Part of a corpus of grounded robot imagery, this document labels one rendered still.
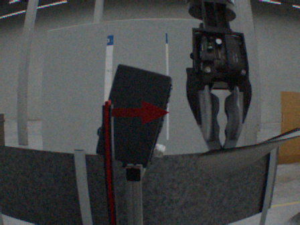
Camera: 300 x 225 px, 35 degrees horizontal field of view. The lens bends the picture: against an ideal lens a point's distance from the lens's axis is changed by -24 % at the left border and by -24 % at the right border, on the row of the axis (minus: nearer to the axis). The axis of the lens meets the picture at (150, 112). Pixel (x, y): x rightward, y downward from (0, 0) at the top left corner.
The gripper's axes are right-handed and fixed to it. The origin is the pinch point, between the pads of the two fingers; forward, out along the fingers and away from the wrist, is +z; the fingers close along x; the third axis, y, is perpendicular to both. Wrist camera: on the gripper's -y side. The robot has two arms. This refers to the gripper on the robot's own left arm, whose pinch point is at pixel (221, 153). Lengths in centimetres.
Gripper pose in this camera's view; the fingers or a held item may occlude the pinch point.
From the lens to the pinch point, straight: 70.8
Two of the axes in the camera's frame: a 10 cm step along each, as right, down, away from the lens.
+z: -0.1, 9.7, -2.6
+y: -0.4, -2.6, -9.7
